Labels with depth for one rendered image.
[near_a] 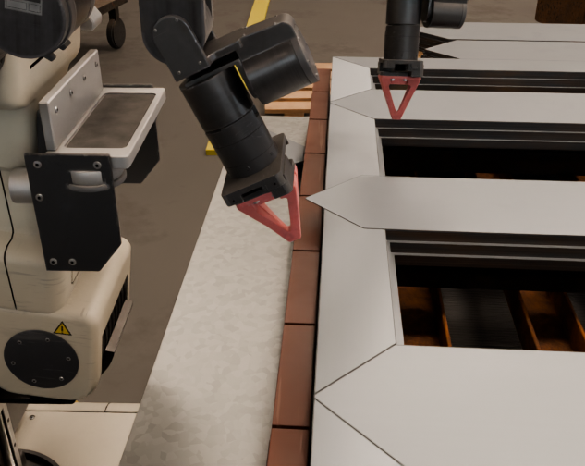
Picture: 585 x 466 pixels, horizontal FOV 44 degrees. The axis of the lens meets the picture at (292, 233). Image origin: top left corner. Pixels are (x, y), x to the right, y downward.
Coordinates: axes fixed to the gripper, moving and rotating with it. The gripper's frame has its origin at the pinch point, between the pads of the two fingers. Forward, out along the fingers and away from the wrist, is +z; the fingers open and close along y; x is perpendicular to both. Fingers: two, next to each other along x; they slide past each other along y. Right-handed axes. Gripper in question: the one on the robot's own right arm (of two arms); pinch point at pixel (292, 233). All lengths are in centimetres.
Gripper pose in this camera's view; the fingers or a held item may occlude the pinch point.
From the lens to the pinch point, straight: 78.8
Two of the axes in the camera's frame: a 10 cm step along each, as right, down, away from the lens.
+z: 4.3, 7.9, 4.4
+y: 0.3, -5.0, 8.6
